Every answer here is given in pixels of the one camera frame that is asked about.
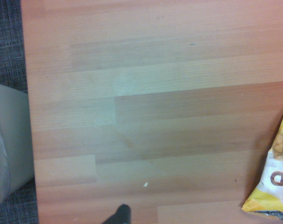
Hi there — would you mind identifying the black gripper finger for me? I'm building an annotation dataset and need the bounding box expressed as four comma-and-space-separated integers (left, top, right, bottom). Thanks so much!
102, 204, 132, 224

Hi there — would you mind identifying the grey-white plastic trash bin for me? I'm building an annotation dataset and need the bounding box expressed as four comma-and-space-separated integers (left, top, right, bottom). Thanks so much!
0, 82, 36, 210

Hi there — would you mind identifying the yellow chip bag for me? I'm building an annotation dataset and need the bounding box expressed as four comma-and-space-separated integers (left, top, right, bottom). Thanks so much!
241, 106, 283, 221

